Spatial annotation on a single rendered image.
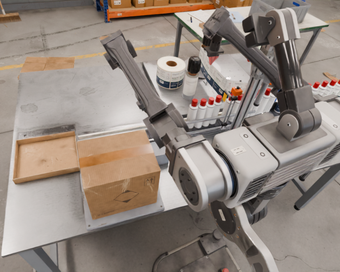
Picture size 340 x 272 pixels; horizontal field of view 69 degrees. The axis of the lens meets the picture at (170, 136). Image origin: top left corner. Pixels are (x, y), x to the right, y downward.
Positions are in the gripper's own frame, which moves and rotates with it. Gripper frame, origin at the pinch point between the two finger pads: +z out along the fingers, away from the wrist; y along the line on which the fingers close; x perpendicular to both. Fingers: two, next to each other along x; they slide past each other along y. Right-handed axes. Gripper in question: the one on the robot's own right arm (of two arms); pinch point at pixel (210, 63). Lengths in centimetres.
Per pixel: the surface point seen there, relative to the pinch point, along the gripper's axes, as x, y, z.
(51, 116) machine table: -16, 95, 36
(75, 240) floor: 32, 100, 118
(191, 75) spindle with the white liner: -6.8, 7.2, 12.3
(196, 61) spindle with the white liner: -6.2, 5.8, 2.0
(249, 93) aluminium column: 34.9, -3.1, -4.0
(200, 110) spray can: 21.1, 13.1, 15.9
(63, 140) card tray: 6, 89, 35
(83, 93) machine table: -35, 73, 36
